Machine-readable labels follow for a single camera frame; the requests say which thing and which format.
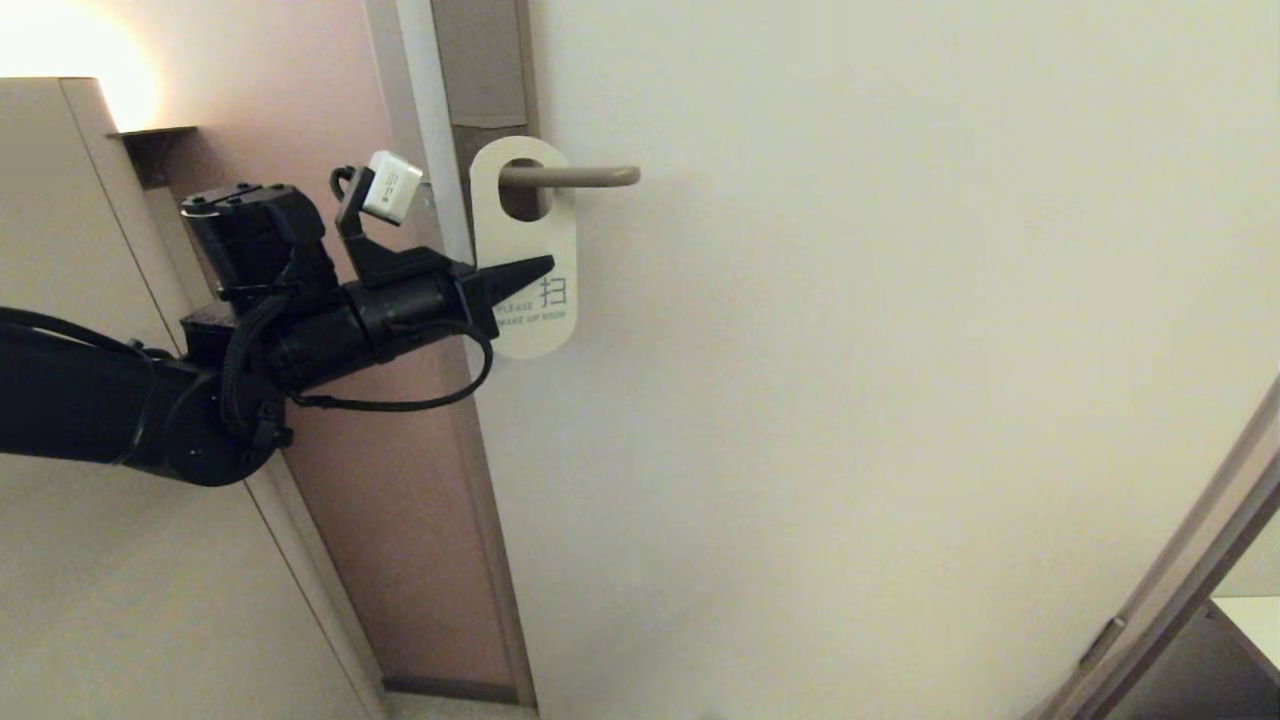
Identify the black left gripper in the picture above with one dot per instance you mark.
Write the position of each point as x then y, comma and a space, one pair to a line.
420, 310

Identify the blue do-not-disturb door hanger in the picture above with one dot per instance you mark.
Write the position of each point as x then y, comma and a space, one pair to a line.
535, 240

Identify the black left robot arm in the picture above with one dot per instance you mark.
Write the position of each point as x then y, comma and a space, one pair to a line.
80, 400

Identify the white door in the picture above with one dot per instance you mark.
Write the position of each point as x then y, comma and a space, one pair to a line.
850, 400

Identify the brown metal lock plate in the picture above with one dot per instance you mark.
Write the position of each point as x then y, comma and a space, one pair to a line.
485, 60

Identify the small metal hinge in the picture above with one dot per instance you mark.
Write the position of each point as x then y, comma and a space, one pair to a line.
1103, 642

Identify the dark cabinet side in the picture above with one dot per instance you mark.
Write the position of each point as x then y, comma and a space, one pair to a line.
1200, 680

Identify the white wrist camera with mount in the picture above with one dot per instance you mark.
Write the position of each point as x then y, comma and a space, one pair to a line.
392, 187

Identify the dark wall lamp bracket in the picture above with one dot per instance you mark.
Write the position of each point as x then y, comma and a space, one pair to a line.
155, 148

